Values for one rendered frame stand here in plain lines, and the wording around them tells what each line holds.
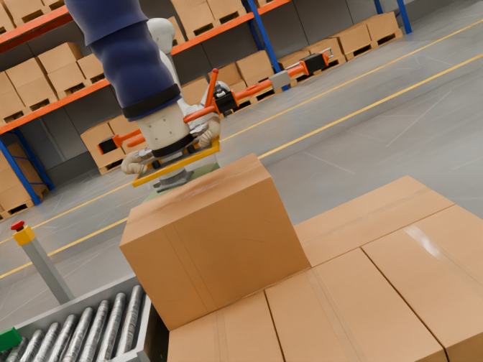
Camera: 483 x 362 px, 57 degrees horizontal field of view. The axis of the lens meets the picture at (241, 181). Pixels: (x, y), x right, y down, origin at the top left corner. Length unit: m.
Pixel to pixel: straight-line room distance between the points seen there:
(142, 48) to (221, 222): 0.66
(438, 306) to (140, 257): 0.99
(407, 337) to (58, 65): 8.34
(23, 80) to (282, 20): 5.42
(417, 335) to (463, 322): 0.12
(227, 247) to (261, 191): 0.25
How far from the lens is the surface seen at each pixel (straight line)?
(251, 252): 1.67
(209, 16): 8.83
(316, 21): 10.53
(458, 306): 1.39
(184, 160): 1.57
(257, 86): 1.64
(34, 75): 9.20
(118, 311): 2.19
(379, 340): 1.35
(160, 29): 2.37
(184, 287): 1.71
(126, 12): 1.60
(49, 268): 2.54
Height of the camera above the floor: 1.45
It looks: 18 degrees down
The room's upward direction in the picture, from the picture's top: 25 degrees counter-clockwise
